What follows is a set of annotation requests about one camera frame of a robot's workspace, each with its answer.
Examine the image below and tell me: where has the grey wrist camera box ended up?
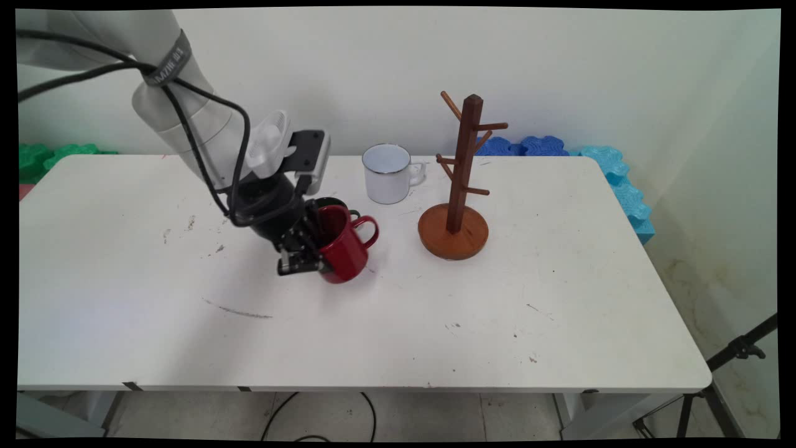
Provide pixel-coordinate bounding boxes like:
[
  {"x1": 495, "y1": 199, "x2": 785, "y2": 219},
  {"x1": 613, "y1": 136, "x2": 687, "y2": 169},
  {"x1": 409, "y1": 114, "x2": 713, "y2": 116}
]
[{"x1": 281, "y1": 129, "x2": 331, "y2": 197}]

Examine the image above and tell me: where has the white table leg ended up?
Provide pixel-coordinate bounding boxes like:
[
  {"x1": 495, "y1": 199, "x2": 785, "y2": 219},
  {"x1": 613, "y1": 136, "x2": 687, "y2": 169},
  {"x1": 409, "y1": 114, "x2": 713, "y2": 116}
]
[
  {"x1": 552, "y1": 392, "x2": 685, "y2": 440},
  {"x1": 86, "y1": 391, "x2": 126, "y2": 436}
]

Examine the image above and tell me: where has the black floor cable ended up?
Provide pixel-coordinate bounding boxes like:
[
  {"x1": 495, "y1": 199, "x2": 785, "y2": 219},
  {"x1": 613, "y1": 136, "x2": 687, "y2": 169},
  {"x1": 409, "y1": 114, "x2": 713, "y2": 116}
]
[{"x1": 260, "y1": 392, "x2": 377, "y2": 442}]

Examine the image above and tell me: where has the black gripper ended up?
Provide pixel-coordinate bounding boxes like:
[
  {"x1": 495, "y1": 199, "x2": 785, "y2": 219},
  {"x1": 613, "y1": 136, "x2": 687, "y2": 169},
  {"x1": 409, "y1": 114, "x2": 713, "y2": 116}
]
[{"x1": 231, "y1": 173, "x2": 325, "y2": 276}]

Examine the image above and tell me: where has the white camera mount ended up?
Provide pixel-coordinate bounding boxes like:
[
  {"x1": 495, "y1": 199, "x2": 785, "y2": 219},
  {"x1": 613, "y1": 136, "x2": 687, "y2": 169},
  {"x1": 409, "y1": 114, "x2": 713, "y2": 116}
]
[{"x1": 246, "y1": 110, "x2": 297, "y2": 180}]

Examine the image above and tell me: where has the brown wooden mug tree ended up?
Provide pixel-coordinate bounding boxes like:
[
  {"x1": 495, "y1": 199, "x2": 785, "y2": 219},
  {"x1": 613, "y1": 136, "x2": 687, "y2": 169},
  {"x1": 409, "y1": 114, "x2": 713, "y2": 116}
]
[{"x1": 418, "y1": 91, "x2": 509, "y2": 261}]

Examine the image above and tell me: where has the green foam mat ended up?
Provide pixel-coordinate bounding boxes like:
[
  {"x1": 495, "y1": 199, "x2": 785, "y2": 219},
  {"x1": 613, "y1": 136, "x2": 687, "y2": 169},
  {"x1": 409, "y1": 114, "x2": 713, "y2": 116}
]
[{"x1": 19, "y1": 143, "x2": 119, "y2": 185}]

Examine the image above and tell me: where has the black camera tripod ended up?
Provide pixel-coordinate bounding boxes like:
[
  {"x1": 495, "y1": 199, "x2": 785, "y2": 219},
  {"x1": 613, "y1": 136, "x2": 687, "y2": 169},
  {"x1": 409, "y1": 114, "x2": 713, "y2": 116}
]
[{"x1": 633, "y1": 313, "x2": 779, "y2": 439}]

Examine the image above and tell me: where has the dark blue foam mat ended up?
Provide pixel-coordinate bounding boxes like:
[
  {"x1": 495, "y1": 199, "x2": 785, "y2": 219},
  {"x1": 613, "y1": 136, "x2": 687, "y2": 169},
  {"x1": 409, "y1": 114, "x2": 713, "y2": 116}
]
[
  {"x1": 521, "y1": 136, "x2": 570, "y2": 157},
  {"x1": 476, "y1": 136, "x2": 524, "y2": 157}
]

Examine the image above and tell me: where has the white enamel mug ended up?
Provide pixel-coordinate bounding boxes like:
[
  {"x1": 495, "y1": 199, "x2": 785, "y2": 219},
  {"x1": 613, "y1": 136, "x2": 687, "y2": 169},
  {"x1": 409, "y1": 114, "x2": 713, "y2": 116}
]
[{"x1": 362, "y1": 144, "x2": 427, "y2": 205}]

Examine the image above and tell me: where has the red enamel mug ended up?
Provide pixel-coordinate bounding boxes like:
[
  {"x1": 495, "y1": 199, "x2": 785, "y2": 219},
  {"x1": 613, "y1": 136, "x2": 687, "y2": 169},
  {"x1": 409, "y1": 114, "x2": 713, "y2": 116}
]
[{"x1": 317, "y1": 205, "x2": 379, "y2": 284}]

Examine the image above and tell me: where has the dark green enamel mug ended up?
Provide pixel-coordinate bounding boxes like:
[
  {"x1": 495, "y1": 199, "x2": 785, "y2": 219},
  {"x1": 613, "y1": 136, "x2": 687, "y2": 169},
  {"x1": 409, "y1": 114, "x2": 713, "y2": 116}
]
[{"x1": 305, "y1": 197, "x2": 362, "y2": 221}]

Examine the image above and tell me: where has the grey printed cable strap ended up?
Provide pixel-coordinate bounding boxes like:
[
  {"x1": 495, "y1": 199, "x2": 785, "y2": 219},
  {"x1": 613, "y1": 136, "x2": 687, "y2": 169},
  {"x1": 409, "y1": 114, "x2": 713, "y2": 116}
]
[{"x1": 142, "y1": 30, "x2": 193, "y2": 87}]

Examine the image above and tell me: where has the light blue foam mat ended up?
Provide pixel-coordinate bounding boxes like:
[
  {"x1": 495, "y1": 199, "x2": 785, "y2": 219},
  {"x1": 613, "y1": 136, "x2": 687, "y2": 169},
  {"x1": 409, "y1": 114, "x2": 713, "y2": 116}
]
[{"x1": 569, "y1": 146, "x2": 655, "y2": 245}]

